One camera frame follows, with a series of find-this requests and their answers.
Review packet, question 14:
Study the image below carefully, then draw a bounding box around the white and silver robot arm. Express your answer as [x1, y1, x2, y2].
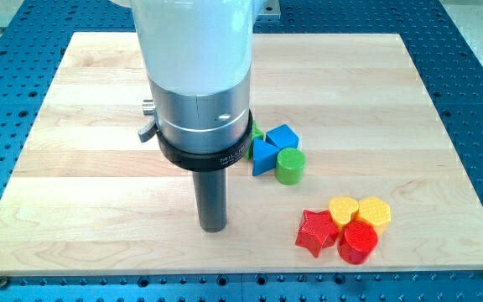
[119, 0, 264, 172]

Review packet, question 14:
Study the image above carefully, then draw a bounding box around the green star block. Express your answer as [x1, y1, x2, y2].
[243, 121, 265, 160]

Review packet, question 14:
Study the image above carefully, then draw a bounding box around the blue triangle block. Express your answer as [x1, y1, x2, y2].
[252, 138, 280, 176]

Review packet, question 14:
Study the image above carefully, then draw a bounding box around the blue cube block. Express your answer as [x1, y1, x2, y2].
[265, 124, 299, 149]

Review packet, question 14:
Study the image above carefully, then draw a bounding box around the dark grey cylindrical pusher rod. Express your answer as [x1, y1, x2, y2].
[192, 169, 227, 232]

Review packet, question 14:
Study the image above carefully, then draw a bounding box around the green cylinder block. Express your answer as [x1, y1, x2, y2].
[275, 148, 306, 185]

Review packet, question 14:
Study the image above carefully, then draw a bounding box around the red star block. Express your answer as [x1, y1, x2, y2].
[295, 210, 340, 258]

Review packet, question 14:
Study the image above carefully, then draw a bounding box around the yellow heart block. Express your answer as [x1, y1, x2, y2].
[328, 196, 359, 230]

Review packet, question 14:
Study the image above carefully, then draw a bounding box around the red cylinder block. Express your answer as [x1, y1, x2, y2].
[338, 221, 378, 265]

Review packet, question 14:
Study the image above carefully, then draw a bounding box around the grey metal mounting plate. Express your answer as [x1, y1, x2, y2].
[254, 0, 281, 20]

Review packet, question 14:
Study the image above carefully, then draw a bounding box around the yellow hexagon block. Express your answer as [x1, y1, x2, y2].
[354, 196, 392, 236]

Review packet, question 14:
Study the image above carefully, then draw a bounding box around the light wooden board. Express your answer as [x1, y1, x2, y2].
[0, 32, 483, 276]

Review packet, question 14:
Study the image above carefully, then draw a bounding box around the blue perforated metal base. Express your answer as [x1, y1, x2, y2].
[0, 1, 483, 301]

